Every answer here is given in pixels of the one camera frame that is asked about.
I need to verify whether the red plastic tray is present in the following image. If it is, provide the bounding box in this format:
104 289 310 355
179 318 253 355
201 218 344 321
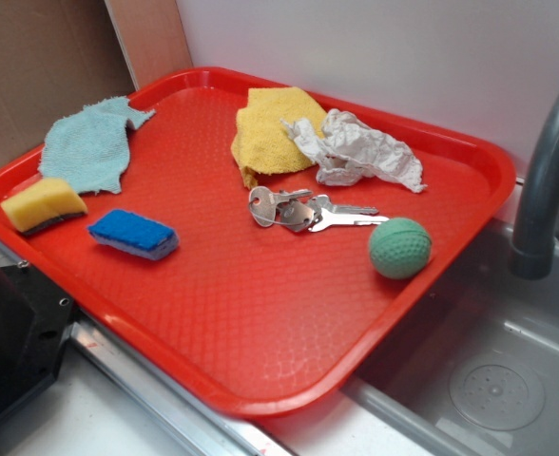
0 67 515 418

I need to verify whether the green dimpled ball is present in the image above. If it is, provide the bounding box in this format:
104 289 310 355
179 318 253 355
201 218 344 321
368 218 433 279

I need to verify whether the yellow cloth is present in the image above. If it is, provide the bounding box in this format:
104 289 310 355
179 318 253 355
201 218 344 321
231 87 326 189

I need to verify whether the brown cardboard panel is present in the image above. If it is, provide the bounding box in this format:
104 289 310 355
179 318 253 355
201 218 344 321
0 1 192 167

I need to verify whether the yellow sponge with dark pad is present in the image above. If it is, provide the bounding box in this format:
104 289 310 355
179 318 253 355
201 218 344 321
0 178 88 236

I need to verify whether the metal rail strip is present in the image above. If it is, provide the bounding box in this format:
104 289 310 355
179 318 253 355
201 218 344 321
0 222 290 456

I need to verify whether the grey sink basin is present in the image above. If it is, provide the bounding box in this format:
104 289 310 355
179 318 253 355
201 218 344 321
344 221 559 455

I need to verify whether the blue sponge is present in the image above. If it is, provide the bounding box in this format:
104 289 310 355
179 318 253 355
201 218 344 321
87 209 180 260

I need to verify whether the silver key bunch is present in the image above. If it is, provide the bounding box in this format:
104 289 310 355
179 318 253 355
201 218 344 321
248 186 389 233

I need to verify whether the grey faucet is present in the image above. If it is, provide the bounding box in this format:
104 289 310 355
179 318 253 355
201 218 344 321
510 96 559 280

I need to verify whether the crumpled white paper towel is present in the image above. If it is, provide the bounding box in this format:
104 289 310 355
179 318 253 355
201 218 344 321
282 108 426 194

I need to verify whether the light blue cloth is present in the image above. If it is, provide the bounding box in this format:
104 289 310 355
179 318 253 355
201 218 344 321
38 97 156 194

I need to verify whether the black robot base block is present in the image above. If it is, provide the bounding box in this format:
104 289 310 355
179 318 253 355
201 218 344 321
0 261 75 423

